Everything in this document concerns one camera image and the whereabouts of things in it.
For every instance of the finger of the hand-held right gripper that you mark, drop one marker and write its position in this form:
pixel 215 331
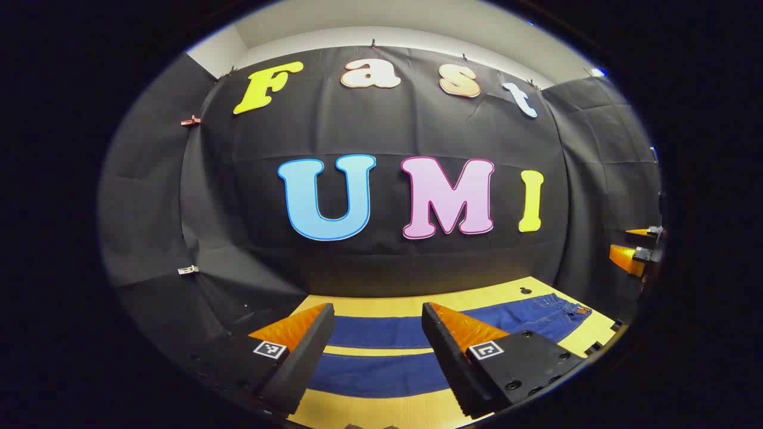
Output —
pixel 626 259
pixel 641 232

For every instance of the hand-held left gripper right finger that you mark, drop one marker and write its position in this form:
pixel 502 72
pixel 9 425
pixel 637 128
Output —
pixel 453 357

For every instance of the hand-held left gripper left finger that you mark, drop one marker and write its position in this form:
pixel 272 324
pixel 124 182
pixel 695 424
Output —
pixel 307 357

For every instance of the blue denim jeans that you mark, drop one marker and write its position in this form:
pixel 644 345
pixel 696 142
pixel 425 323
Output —
pixel 381 375

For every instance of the white cloth clip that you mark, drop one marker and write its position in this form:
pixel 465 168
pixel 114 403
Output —
pixel 188 270

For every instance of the black backdrop cloth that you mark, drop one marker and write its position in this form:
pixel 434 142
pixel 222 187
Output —
pixel 357 131

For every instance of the brown cloth clip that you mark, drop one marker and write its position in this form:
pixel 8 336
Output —
pixel 191 121

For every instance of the black table edge bracket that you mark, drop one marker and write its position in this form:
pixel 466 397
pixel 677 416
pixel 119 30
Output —
pixel 617 325
pixel 595 347

